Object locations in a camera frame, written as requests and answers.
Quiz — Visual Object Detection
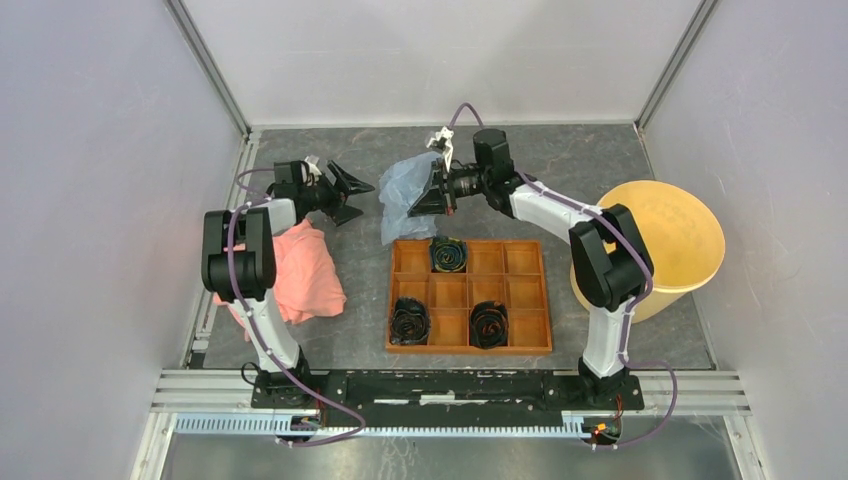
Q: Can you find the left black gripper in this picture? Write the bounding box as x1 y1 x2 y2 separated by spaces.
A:
298 161 374 227

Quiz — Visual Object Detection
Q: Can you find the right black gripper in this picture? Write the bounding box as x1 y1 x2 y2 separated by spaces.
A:
408 158 490 218

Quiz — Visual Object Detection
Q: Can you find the translucent blue plastic trash bag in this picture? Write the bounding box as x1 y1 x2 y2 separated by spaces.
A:
378 152 441 246

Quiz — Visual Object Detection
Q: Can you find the orange wooden divided tray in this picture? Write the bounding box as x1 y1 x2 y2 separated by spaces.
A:
385 239 553 356

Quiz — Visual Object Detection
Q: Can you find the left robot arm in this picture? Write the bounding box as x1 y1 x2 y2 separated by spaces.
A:
201 156 375 408

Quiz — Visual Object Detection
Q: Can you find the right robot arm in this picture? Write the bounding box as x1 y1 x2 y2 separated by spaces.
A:
408 127 654 408

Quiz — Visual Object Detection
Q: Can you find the yellow plastic trash bin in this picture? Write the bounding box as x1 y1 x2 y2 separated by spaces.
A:
599 180 726 324

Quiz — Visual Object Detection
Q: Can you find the pink cloth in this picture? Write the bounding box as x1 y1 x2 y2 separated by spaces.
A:
213 217 348 343

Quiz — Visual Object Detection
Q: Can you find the black rolled tie left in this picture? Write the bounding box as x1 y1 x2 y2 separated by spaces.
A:
389 296 431 346

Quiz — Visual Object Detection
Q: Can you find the black orange rolled tie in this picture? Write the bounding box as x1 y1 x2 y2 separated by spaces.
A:
469 300 509 350

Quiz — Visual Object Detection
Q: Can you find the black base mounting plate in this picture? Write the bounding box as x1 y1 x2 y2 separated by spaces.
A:
246 369 645 428

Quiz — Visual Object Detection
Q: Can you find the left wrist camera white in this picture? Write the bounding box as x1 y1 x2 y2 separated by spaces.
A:
304 155 323 182

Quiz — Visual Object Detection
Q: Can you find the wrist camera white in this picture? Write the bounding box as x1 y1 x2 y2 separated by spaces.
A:
426 126 454 170
304 155 323 182

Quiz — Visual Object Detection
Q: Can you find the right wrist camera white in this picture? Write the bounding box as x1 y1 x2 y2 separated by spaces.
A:
426 126 454 170

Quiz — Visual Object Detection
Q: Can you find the white slotted cable duct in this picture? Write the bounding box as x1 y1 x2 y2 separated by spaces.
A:
173 413 590 440

